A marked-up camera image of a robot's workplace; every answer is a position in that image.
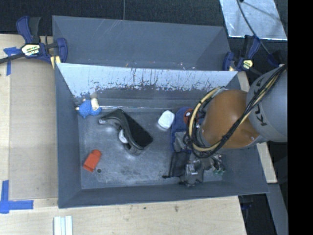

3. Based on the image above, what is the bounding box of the blue and red plush toy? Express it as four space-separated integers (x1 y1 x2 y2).
170 106 194 153

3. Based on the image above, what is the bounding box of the white rounded cube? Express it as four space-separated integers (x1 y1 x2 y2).
157 110 176 130

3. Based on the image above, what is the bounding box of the red plastic block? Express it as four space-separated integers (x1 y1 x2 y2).
82 149 102 173

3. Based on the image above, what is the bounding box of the blue toy animal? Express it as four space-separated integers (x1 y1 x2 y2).
74 97 103 119

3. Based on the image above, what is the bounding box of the grey metal bin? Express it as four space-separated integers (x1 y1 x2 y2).
51 15 269 209

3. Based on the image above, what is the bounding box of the black cylinder on white bracket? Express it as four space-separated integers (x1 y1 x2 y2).
209 154 226 171

